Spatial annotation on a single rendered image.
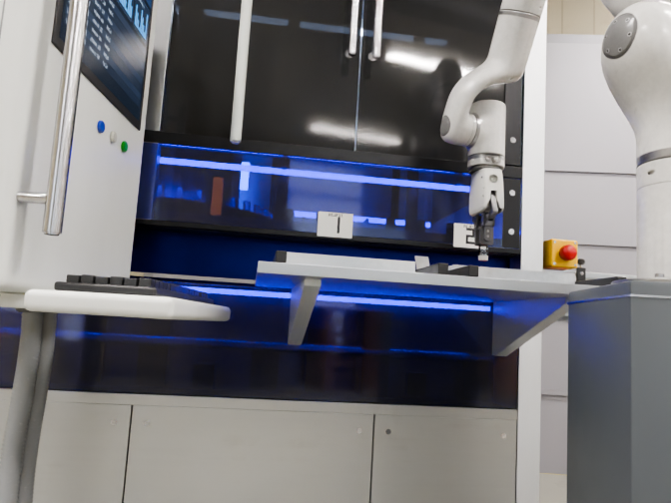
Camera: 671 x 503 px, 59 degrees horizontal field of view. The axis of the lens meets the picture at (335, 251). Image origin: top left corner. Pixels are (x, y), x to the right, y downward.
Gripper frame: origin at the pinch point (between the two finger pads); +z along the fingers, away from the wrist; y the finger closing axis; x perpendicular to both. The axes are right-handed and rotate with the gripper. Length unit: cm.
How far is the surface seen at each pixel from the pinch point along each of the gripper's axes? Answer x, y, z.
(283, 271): 47, -28, 14
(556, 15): -130, 209, -185
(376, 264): 27.8, -14.5, 10.0
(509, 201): -11.2, 11.4, -11.6
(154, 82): 78, 12, -33
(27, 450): 91, -7, 49
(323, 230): 35.9, 11.4, -0.4
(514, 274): -0.9, -14.5, 9.9
